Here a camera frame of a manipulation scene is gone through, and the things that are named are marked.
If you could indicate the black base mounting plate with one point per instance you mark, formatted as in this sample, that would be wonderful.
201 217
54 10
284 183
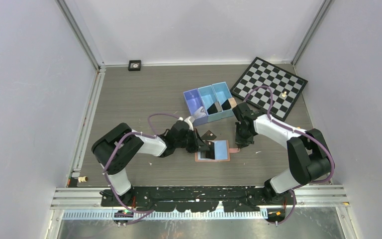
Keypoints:
196 199

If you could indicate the light blue bin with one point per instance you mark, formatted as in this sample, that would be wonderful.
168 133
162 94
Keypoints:
208 97
222 93

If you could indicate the black card middle bin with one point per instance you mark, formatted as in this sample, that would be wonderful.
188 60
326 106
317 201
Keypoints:
213 109

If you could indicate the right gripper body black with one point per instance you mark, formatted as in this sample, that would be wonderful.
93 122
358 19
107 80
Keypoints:
243 138

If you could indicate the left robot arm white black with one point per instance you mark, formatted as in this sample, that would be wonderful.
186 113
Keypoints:
117 148

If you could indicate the silver card purple bin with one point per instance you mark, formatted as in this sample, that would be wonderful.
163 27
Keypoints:
200 113

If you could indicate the brown leather card holder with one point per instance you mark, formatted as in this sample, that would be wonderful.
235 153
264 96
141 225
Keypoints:
222 152

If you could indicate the black card right bin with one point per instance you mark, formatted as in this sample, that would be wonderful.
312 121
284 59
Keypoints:
226 105

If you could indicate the tan card right bin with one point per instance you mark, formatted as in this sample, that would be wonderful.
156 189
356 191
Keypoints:
232 103

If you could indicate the right light blue bin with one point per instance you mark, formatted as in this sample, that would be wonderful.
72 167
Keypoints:
222 93

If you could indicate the small beige cylinder piece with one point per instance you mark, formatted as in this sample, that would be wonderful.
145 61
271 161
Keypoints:
82 179

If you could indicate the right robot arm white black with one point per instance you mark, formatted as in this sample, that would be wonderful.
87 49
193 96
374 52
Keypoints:
307 152

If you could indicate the purple plastic bin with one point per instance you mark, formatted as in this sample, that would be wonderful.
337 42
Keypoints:
193 102

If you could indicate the aluminium rail frame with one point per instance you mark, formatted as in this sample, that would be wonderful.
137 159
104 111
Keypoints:
84 203

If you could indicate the black white chessboard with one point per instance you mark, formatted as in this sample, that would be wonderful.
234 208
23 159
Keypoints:
262 78

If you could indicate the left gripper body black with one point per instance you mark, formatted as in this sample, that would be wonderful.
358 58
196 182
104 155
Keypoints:
190 142

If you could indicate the black card bin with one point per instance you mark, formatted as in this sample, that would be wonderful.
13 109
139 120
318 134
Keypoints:
226 105
213 109

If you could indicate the middle light blue bin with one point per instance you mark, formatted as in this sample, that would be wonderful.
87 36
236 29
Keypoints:
208 97

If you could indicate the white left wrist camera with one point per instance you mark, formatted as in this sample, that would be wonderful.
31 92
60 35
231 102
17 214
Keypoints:
189 120

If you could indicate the small black square device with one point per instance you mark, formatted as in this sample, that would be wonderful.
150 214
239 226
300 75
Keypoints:
134 65

